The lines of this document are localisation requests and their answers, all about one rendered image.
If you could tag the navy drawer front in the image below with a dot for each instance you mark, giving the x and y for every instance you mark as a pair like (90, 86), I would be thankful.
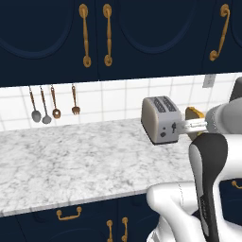
(91, 212)
(231, 197)

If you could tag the grey hanging spoon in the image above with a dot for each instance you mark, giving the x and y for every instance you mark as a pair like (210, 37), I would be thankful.
(35, 115)

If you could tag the grey hanging ladle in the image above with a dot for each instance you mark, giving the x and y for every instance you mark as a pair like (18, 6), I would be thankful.
(46, 118)

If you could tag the navy base cupboard door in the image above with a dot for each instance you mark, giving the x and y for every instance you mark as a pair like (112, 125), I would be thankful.
(137, 223)
(78, 231)

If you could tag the black toaster lever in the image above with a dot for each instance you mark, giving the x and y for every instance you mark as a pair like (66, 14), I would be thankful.
(173, 127)

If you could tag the grey wall socket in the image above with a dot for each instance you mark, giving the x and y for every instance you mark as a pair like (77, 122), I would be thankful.
(209, 81)

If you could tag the orange-brown bread loaf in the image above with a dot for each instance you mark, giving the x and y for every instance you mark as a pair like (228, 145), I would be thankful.
(193, 113)

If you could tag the navy wall cupboard door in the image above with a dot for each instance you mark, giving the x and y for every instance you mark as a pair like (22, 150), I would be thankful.
(41, 38)
(234, 47)
(151, 34)

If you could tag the dark grey appliance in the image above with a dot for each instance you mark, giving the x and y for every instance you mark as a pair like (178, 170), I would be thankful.
(237, 89)

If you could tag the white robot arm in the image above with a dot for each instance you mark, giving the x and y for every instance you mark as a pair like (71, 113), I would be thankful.
(217, 176)

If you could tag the wooden hanging fork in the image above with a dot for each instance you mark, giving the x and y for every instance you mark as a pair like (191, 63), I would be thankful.
(75, 109)

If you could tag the silver two-slot toaster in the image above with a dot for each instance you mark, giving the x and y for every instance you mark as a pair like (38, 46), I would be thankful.
(157, 121)

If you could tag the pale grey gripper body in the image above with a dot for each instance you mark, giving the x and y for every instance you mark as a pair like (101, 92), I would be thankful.
(193, 126)

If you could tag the wooden hanging slotted spoon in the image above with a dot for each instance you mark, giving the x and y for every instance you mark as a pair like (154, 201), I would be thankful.
(56, 112)

